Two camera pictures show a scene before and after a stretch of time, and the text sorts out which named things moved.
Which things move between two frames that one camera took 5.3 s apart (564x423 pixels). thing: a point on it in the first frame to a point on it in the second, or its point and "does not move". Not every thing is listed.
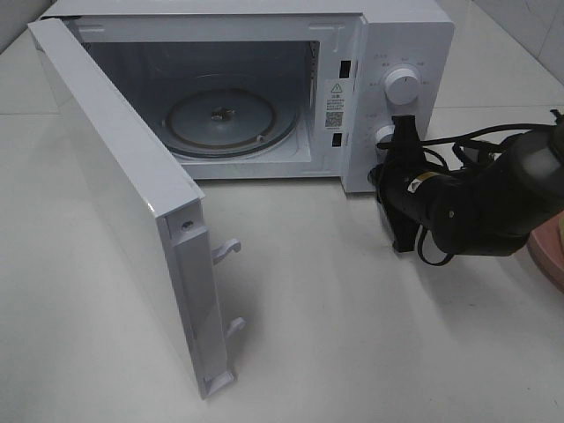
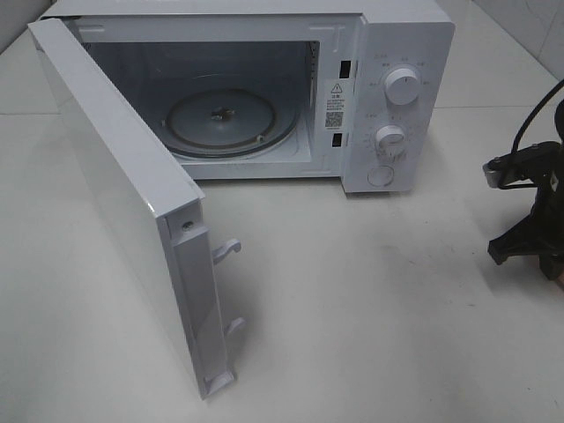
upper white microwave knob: x=401 y=85 does not move
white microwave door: x=159 y=205 does not move
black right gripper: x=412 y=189 to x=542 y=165
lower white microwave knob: x=385 y=134 does not move
